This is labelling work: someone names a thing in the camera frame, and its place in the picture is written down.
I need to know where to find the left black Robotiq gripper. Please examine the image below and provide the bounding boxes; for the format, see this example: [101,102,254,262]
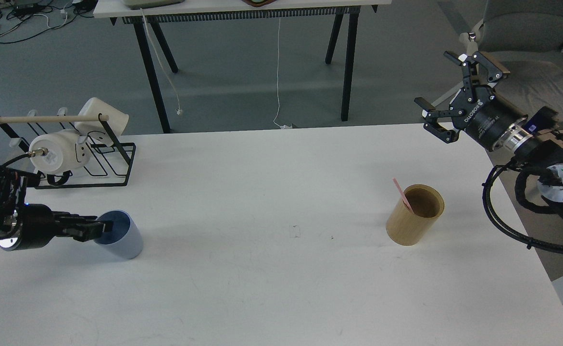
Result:
[0,204,114,251]

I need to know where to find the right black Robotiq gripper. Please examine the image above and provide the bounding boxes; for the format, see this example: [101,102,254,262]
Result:
[414,50,533,152]

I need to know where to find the blue plastic cup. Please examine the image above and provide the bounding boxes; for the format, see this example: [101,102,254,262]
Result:
[94,210,143,260]

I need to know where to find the pink chopstick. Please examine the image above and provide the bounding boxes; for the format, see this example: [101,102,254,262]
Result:
[392,177,414,214]

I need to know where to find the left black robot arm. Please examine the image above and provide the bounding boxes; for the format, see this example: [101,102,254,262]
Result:
[0,148,115,251]

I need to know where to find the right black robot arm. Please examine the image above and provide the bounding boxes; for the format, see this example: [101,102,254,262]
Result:
[414,51,563,254]

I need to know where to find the white cup on rack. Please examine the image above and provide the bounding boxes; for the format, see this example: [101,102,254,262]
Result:
[74,97,130,145]

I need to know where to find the grey office chair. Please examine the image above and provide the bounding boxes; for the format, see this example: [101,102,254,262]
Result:
[435,0,563,130]

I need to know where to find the wooden dowel rod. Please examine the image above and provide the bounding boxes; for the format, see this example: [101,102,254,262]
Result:
[0,113,110,124]

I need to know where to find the bamboo cylinder holder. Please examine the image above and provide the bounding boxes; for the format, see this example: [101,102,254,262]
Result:
[386,184,445,246]

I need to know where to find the background white table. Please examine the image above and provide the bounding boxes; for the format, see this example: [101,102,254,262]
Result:
[93,0,391,134]

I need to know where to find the black wire cup rack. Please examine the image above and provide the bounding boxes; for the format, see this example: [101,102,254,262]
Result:
[0,109,136,190]

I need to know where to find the white cable left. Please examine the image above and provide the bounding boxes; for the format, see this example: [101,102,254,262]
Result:
[139,8,184,116]

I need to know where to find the white hanging cable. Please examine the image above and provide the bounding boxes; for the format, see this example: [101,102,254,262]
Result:
[273,17,292,130]

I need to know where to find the floor cables pile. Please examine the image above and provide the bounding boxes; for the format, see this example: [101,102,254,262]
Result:
[0,0,98,47]

